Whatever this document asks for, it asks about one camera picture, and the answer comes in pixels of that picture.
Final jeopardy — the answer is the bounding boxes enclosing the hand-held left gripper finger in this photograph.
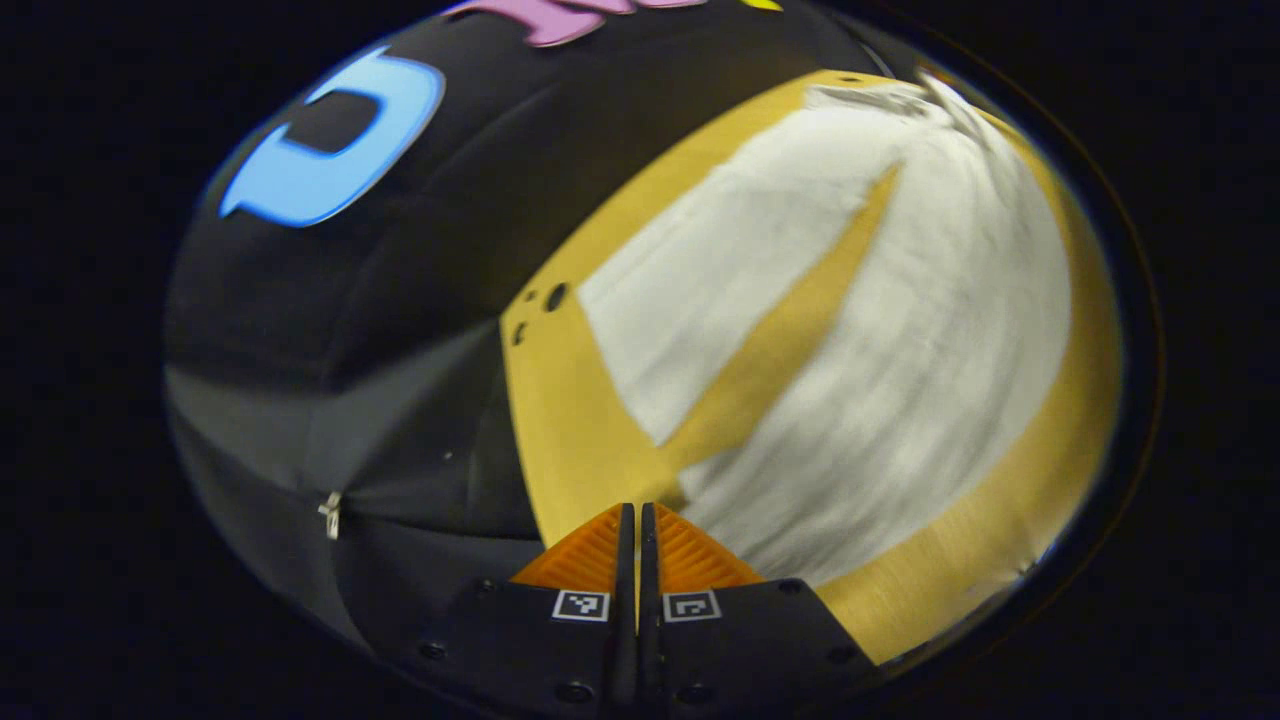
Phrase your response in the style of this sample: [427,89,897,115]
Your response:
[640,503,881,716]
[400,503,639,716]

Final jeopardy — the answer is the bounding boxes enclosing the white jeans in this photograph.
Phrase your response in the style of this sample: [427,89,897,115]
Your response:
[578,75,1073,587]

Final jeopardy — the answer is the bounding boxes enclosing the black backdrop cloth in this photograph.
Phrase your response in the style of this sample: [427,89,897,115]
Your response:
[165,0,901,651]

